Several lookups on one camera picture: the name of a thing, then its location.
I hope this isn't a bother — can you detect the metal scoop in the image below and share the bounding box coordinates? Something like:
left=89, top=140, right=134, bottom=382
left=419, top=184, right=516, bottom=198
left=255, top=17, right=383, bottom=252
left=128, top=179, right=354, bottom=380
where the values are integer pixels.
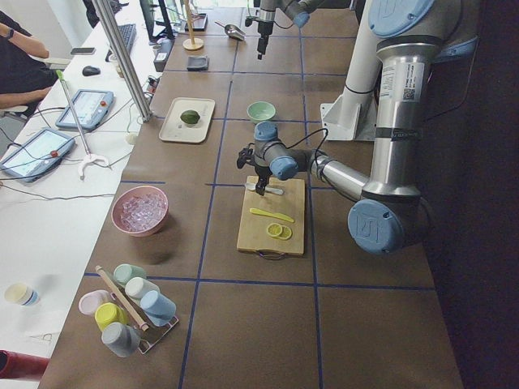
left=214, top=20, right=246, bottom=41

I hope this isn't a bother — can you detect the paper cup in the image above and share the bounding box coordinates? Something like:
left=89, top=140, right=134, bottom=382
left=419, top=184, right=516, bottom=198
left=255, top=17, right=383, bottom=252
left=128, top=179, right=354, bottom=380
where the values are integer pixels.
left=4, top=283, right=39, bottom=306

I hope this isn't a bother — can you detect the near teach pendant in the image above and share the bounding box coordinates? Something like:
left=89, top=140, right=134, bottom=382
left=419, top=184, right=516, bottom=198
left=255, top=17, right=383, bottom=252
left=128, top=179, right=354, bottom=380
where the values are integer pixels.
left=1, top=128, right=75, bottom=182

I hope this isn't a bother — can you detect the white cup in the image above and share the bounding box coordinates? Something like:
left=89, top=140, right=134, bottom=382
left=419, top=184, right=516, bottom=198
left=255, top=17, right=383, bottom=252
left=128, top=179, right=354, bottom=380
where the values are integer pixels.
left=125, top=276, right=160, bottom=305

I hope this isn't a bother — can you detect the yellow cup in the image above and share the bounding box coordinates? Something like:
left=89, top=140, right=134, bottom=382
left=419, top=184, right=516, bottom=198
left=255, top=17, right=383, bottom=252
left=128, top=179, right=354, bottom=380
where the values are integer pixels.
left=94, top=302, right=128, bottom=331

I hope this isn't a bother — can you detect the reacher grabber tool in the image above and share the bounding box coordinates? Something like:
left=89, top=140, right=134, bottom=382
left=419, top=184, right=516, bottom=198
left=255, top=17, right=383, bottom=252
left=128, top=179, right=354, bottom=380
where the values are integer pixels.
left=56, top=71, right=109, bottom=180

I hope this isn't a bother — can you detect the teach pendant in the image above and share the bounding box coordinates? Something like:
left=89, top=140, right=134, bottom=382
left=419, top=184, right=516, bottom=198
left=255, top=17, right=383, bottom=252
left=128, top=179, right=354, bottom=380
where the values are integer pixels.
left=72, top=89, right=114, bottom=132
left=1, top=128, right=75, bottom=182

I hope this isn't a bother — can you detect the blue cup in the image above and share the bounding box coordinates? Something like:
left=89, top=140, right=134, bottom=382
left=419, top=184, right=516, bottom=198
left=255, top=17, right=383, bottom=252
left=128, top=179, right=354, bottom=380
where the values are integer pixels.
left=140, top=290, right=177, bottom=327

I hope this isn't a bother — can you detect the aluminium frame post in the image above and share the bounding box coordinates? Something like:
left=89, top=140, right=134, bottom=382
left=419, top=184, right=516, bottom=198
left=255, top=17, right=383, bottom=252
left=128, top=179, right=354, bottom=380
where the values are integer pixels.
left=92, top=0, right=152, bottom=122

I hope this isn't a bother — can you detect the grey folded cloth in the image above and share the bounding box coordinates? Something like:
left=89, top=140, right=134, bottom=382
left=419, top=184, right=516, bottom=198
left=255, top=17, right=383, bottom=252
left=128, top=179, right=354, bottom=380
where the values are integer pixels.
left=187, top=56, right=210, bottom=71

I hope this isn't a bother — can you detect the grey cup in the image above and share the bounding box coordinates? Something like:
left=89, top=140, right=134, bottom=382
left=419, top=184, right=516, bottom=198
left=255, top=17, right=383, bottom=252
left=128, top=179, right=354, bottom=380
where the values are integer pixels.
left=101, top=322, right=141, bottom=357

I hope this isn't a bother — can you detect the pink bowl of ice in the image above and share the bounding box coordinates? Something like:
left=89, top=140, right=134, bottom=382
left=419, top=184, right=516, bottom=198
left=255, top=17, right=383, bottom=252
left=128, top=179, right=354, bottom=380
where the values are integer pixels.
left=111, top=186, right=169, bottom=237

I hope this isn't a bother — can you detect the light green bowl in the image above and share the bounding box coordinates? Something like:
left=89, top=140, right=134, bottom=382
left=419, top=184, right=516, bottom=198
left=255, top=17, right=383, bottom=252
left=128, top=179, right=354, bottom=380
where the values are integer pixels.
left=247, top=100, right=277, bottom=124

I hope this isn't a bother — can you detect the seated person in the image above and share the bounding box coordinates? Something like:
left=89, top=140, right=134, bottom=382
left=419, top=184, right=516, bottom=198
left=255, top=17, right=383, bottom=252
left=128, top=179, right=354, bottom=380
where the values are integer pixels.
left=1, top=13, right=58, bottom=116

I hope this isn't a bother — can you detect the far teach pendant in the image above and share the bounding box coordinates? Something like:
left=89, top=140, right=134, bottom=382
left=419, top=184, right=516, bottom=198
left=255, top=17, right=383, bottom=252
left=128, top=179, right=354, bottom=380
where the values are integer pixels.
left=72, top=89, right=114, bottom=132

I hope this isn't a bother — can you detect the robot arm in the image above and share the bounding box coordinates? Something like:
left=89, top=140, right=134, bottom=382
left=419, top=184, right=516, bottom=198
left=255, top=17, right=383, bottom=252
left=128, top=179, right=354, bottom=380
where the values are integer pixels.
left=245, top=0, right=323, bottom=60
left=237, top=1, right=480, bottom=254

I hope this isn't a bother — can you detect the black computer mouse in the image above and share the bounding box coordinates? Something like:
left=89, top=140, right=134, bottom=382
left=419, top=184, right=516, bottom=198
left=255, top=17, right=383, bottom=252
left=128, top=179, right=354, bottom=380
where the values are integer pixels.
left=82, top=66, right=101, bottom=77

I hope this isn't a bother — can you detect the black box with label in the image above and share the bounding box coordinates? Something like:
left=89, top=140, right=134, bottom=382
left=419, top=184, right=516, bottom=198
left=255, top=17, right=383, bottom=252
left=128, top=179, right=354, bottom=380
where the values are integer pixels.
left=152, top=39, right=174, bottom=72

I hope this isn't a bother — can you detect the black keyboard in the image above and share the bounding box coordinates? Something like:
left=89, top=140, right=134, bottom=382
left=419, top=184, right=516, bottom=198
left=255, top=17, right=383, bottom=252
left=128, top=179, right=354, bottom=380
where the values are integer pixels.
left=118, top=24, right=137, bottom=53

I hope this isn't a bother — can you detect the smartphone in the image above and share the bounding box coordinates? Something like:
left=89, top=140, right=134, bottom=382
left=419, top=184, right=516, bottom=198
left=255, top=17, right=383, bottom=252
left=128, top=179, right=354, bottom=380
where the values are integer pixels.
left=71, top=47, right=96, bottom=56

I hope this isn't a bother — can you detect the white rabbit tray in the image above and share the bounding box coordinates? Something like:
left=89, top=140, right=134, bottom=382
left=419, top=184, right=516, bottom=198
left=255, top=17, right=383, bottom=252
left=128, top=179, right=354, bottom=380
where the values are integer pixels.
left=159, top=97, right=216, bottom=143

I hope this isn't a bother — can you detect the pink cup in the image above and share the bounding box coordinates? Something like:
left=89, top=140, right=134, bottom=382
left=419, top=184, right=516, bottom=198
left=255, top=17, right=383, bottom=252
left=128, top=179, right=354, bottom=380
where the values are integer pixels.
left=78, top=289, right=111, bottom=316

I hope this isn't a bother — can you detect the wooden mug tree stand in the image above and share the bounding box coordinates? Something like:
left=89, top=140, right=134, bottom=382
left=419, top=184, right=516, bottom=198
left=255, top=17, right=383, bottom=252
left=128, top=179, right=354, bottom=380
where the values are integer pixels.
left=182, top=0, right=204, bottom=51

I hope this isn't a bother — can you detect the yellow plastic knife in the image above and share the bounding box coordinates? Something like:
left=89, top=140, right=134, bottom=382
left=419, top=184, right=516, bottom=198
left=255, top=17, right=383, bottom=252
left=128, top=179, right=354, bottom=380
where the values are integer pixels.
left=249, top=207, right=295, bottom=223

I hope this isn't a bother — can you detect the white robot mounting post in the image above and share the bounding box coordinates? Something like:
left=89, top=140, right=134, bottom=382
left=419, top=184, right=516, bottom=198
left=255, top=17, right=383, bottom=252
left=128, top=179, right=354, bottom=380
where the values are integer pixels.
left=320, top=1, right=381, bottom=141

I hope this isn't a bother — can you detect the red object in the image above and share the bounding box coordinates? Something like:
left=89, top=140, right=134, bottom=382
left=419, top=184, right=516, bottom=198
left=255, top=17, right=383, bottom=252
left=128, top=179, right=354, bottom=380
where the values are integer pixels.
left=1, top=350, right=49, bottom=381

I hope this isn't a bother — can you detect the light green cup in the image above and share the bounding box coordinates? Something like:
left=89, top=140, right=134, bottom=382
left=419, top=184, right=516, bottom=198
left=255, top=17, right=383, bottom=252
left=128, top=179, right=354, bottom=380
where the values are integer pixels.
left=113, top=263, right=147, bottom=287

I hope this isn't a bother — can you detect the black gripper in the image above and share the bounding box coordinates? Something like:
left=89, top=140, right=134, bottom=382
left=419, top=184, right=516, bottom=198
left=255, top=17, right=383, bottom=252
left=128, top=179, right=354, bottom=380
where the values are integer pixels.
left=245, top=11, right=275, bottom=60
left=236, top=143, right=271, bottom=196

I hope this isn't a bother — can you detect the bamboo cutting board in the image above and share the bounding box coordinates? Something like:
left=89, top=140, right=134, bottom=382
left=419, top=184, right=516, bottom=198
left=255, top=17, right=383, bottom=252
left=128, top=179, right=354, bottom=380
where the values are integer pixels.
left=237, top=176, right=306, bottom=255

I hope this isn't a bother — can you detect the green avocado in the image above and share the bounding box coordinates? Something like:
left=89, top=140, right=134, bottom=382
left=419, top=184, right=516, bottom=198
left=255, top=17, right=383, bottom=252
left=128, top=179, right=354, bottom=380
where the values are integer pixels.
left=180, top=109, right=200, bottom=126

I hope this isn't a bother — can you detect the cup rack with wooden bar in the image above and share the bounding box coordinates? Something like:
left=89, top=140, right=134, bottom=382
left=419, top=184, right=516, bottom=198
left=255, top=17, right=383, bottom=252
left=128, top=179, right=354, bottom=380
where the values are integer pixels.
left=96, top=266, right=178, bottom=355

